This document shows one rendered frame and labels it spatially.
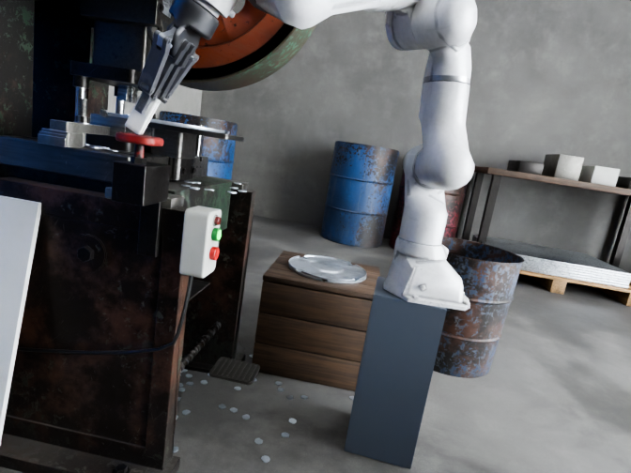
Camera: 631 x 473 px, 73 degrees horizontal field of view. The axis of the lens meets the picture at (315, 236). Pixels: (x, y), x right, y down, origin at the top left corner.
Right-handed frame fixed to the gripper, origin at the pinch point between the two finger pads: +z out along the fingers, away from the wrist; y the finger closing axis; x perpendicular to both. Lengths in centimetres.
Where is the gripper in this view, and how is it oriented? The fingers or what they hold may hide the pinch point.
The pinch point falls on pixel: (142, 113)
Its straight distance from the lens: 82.8
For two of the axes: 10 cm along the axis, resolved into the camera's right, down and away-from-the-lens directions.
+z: -5.6, 8.0, 2.2
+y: 1.1, -1.8, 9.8
